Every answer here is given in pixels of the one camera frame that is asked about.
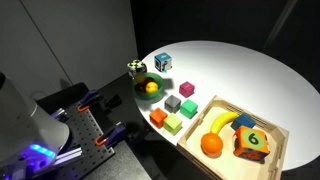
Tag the pink block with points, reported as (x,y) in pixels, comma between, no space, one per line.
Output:
(186,89)

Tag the grey block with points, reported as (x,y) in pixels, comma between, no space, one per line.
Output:
(172,104)

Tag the orange block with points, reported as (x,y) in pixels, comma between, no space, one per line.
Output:
(158,117)

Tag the lime green block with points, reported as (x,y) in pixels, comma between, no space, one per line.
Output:
(172,124)

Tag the wooden crate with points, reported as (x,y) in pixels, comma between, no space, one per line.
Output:
(196,137)

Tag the blue block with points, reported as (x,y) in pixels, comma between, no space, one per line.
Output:
(243,120)

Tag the green bowl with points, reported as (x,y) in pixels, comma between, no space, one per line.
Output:
(156,95)

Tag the yellow-orange toy fruit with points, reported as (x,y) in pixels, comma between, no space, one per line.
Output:
(152,87)

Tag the dark red toy fruit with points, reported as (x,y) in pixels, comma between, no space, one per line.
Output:
(142,88)

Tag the blue-white soft cube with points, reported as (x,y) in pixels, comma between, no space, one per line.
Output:
(163,62)

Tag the checkered black-lime soft cube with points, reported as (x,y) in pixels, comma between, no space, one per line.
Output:
(136,67)

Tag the black clamp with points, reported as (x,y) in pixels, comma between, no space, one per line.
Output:
(112,101)

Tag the yellow toy banana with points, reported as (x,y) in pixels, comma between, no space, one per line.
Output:
(221,120)

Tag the orange toy fruit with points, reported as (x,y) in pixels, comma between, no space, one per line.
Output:
(211,144)

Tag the black mounting platform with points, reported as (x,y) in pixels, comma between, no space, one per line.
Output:
(128,161)

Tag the black perforated breadboard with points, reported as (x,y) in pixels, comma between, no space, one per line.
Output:
(85,130)

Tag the orange soft number cube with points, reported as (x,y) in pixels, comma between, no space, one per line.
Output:
(251,144)

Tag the aluminium rail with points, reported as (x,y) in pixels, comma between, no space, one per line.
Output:
(70,156)

